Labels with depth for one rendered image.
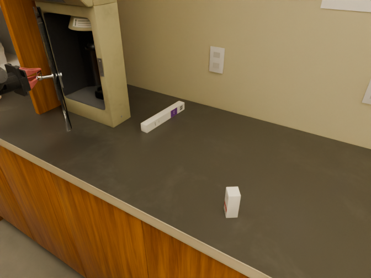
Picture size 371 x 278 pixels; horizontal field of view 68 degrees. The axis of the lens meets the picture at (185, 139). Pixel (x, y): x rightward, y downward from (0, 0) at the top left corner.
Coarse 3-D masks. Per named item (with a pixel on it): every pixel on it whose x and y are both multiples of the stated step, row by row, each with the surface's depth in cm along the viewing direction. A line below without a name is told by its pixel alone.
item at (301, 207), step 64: (0, 128) 117; (64, 128) 117; (128, 128) 117; (192, 128) 117; (256, 128) 118; (128, 192) 85; (192, 192) 85; (256, 192) 86; (320, 192) 86; (256, 256) 67; (320, 256) 67
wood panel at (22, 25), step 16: (0, 0) 101; (16, 0) 104; (16, 16) 106; (32, 16) 111; (16, 32) 108; (32, 32) 113; (16, 48) 111; (32, 48) 115; (32, 64) 117; (48, 64) 123; (32, 80) 119; (48, 80) 125; (32, 96) 122; (48, 96) 128
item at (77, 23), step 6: (72, 18) 103; (78, 18) 102; (84, 18) 101; (72, 24) 103; (78, 24) 102; (84, 24) 102; (90, 24) 102; (78, 30) 102; (84, 30) 102; (90, 30) 102
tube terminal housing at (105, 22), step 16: (96, 0) 91; (112, 0) 97; (80, 16) 97; (96, 16) 93; (112, 16) 99; (96, 32) 96; (112, 32) 101; (96, 48) 100; (112, 48) 103; (112, 64) 106; (112, 80) 108; (64, 96) 125; (112, 96) 111; (80, 112) 125; (96, 112) 118; (112, 112) 114; (128, 112) 122
